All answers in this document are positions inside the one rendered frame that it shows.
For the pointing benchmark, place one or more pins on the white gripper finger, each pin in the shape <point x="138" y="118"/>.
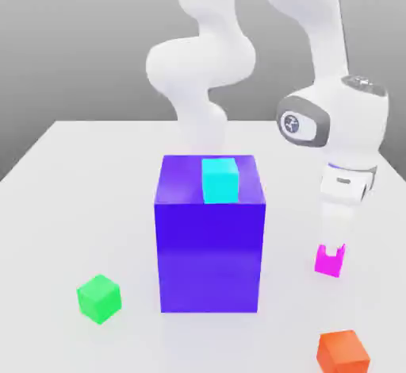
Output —
<point x="332" y="250"/>

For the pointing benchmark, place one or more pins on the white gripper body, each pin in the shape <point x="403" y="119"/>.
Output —
<point x="335" y="220"/>

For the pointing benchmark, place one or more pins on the small magenta cube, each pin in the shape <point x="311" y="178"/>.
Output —
<point x="330" y="266"/>

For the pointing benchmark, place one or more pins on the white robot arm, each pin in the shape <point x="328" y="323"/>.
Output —
<point x="203" y="62"/>

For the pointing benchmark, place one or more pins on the small orange cube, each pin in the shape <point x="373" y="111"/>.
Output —
<point x="344" y="352"/>

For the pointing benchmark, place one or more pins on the small cyan cube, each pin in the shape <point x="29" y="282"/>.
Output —
<point x="220" y="182"/>

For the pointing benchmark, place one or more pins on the small green cube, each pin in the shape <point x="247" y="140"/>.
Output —
<point x="99" y="299"/>

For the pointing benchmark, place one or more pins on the large blue box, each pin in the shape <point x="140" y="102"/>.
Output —
<point x="209" y="252"/>

